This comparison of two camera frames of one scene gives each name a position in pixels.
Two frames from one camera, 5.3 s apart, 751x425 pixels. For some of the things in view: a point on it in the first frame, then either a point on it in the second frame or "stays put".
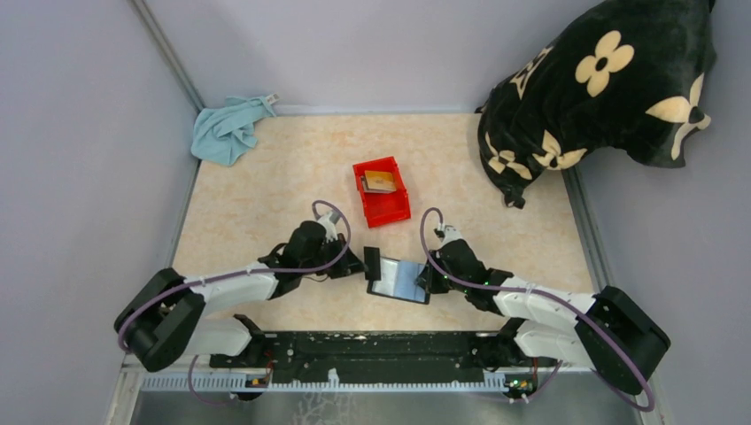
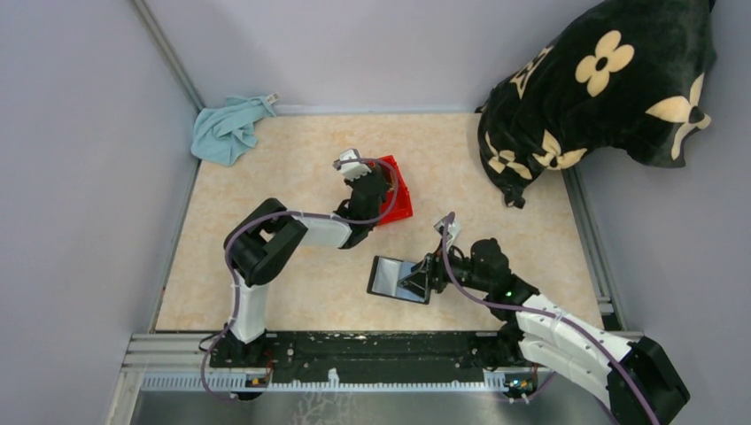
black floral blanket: (630, 78) stays put
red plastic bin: (386, 208) stays put
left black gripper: (349, 266) to (376, 172)
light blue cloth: (225, 131) stays put
